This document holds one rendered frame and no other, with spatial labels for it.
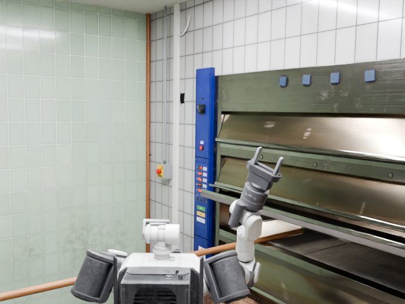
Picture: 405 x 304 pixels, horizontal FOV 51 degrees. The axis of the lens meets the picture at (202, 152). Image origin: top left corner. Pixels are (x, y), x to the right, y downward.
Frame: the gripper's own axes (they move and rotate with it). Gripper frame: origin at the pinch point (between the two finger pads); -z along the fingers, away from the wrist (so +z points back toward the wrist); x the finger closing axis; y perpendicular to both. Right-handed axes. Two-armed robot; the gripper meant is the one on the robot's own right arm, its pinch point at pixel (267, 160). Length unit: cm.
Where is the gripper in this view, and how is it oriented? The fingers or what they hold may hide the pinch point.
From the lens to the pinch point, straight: 147.1
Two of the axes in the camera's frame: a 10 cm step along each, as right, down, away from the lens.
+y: 5.2, -2.0, 8.3
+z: -2.8, 8.8, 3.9
